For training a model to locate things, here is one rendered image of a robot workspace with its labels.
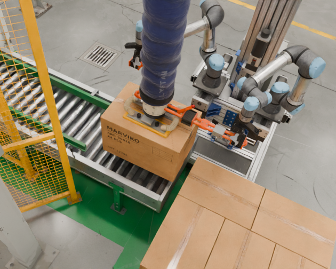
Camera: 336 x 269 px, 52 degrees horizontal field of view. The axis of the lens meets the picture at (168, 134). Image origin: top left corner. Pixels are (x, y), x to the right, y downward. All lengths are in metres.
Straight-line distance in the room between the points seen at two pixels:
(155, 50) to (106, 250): 1.82
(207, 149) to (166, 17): 1.88
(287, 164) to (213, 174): 1.19
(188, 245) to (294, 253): 0.76
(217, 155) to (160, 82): 1.49
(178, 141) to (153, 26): 0.83
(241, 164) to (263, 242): 0.92
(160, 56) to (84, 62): 2.55
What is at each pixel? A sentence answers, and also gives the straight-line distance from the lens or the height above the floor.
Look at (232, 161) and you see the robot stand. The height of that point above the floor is 0.21.
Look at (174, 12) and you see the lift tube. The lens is 1.75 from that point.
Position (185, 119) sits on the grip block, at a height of 1.23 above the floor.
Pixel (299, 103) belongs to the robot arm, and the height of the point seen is 1.28.
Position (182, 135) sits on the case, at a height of 1.07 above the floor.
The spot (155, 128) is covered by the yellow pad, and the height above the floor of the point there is 1.10.
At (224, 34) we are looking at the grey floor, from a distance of 5.05.
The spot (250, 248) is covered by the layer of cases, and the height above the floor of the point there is 0.54.
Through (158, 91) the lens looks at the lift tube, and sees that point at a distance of 2.11.
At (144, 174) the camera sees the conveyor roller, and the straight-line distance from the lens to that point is 2.76.
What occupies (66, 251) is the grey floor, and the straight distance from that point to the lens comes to 3.13.
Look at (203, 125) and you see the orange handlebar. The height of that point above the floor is 1.22.
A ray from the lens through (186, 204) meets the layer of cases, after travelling 2.68.
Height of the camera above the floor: 2.94
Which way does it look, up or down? 53 degrees down
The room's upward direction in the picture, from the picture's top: 10 degrees clockwise
